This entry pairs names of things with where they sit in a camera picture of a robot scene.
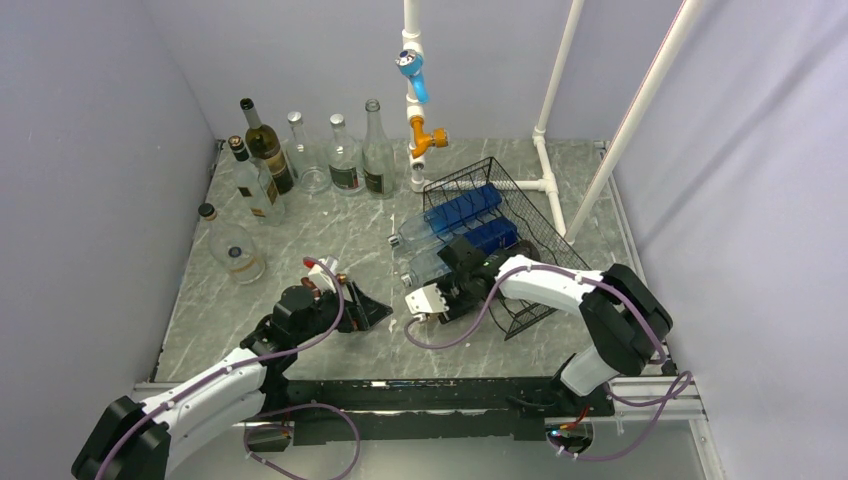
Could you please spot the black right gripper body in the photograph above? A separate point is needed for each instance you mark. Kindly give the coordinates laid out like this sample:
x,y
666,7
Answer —
x,y
457,295

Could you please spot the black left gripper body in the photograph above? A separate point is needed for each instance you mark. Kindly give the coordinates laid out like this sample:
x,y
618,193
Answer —
x,y
324,314

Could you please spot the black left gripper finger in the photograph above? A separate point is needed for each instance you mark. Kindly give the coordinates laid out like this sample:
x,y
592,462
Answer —
x,y
355,317
370,311

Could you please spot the clear blue bottle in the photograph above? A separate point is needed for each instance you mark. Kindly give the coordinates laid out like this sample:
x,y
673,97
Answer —
x,y
461,214
489,236

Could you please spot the clear black-capped bottle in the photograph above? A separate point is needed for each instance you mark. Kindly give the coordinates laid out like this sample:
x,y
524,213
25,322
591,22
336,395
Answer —
x,y
256,185

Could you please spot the tall clear open-neck bottle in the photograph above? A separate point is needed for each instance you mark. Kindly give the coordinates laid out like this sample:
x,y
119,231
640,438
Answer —
x,y
378,154

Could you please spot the clear bottle dark label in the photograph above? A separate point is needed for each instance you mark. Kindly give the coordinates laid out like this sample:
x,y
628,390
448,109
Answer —
x,y
307,158

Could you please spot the dark green wine bottle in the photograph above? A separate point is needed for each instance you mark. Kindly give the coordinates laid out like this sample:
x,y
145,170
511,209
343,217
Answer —
x,y
263,143

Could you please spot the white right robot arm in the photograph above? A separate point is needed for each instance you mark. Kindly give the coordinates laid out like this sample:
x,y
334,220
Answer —
x,y
625,321

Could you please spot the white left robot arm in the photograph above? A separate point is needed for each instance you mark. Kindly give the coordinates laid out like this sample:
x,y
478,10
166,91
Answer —
x,y
148,439

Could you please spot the round clear flask bottle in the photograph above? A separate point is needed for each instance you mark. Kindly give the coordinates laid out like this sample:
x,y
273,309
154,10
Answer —
x,y
232,247

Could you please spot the orange pipe valve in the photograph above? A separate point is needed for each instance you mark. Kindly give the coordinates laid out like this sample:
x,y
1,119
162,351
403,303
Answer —
x,y
422,140

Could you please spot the white diagonal pole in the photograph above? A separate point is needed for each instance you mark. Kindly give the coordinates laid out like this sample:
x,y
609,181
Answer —
x,y
677,33

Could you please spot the black wire wine rack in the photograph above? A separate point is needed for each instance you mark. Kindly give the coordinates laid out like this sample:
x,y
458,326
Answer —
x,y
536,236

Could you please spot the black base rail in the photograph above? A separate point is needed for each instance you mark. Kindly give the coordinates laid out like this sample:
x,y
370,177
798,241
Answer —
x,y
520,408

